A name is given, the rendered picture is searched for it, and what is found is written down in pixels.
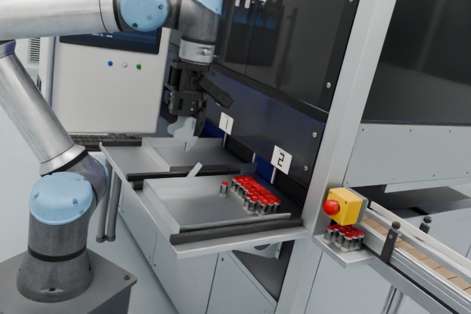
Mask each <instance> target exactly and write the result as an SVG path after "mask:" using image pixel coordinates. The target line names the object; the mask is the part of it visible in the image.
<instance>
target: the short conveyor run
mask: <svg viewBox="0 0 471 314"><path fill-rule="evenodd" d="M370 208H372V209H373V210H370V209H368V208H367V209H366V211H365V214H364V217H363V220H362V221H361V223H359V224H352V227H355V228H357V229H358V231H361V232H363V233H364V237H363V241H362V245H361V246H363V248H365V249H366V250H368V251H369V252H371V253H372V254H373V255H374V256H375V260H374V262H373V263H370V264H367V265H368V266H370V267H371V268H373V269H374V270H375V271H376V272H377V273H379V274H380V275H382V276H383V277H384V278H385V279H386V280H388V281H389V282H391V283H392V284H393V285H394V286H396V287H397V288H398V289H399V290H401V291H402V292H404V293H405V294H406V295H407V296H408V297H409V298H411V299H412V300H414V301H415V302H416V303H417V304H418V305H420V306H421V307H422V308H424V309H425V310H426V311H427V312H429V313H430V314H471V261H470V260H469V259H466V258H465V257H463V256H462V255H460V254H459V253H457V252H455V251H453V250H452V249H450V248H449V247H447V246H446V245H444V244H442V243H441V242H439V241H437V240H435V239H434V238H432V237H431V236H429V235H428V232H429V230H430V227H429V226H428V224H429V223H431V222H432V218H431V217H429V216H424V218H423V221H424V222H425V223H421V225H420V227H419V229H418V228H416V227H415V226H413V225H411V224H410V223H408V222H406V221H405V220H403V219H401V218H400V217H398V216H397V215H395V214H393V213H392V212H390V211H388V210H387V209H385V208H384V207H381V206H380V205H379V204H377V203H375V202H374V201H372V202H371V205H370ZM374 210H375V211H374ZM379 213H380V214H379ZM381 214H382V215H383V216H382V215H381ZM387 218H388V219H387ZM390 220H391V221H390ZM401 227H402V228H401ZM403 228H404V229H403ZM406 230H407V231H406ZM409 232H410V233H409ZM411 233H412V234H413V235H412V234H411ZM428 244H429V245H428ZM430 245H431V246H432V247H431V246H430ZM436 249H437V250H439V251H437V250H436ZM441 252H442V253H443V254H442V253H441ZM444 254H445V255H446V256H445V255H444ZM449 257H450V258H451V259H450V258H449ZM453 260H454V261H453ZM456 262H458V263H456ZM461 265H462V266H461ZM463 266H464V267H465V268H464V267H463ZM466 268H467V269H466ZM469 270H470V271H469Z"/></svg>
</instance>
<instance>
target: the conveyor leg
mask: <svg viewBox="0 0 471 314"><path fill-rule="evenodd" d="M379 275H380V274H379ZM381 277H383V276H382V275H381ZM384 279H385V278H384ZM385 280H386V279H385ZM387 281H388V280H387ZM388 282H389V281H388ZM390 284H391V286H390V289H389V292H388V295H387V297H386V300H385V303H384V306H383V309H382V311H381V314H403V312H404V308H405V306H406V304H407V301H408V298H409V297H408V296H407V295H406V294H405V293H404V292H402V291H401V290H399V289H398V288H397V287H396V286H394V285H393V284H392V283H391V282H390Z"/></svg>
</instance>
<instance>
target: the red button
mask: <svg viewBox="0 0 471 314"><path fill-rule="evenodd" d="M323 210H324V212H325V214H327V215H329V216H333V215H336V214H337V213H338V211H339V206H338V203H337V202H336V201H335V200H326V201H325V203H324V205H323Z"/></svg>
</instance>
